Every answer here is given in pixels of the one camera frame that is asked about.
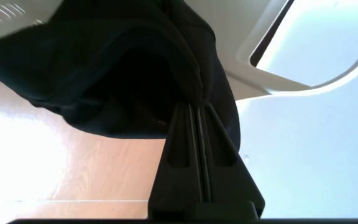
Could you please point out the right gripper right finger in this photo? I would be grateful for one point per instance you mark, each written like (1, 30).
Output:
(232, 183)

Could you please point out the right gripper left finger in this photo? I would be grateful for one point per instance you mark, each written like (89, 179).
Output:
(172, 180)

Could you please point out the black garment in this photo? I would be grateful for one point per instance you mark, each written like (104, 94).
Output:
(104, 77)

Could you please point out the white laundry basket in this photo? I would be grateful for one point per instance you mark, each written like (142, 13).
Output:
(253, 77)

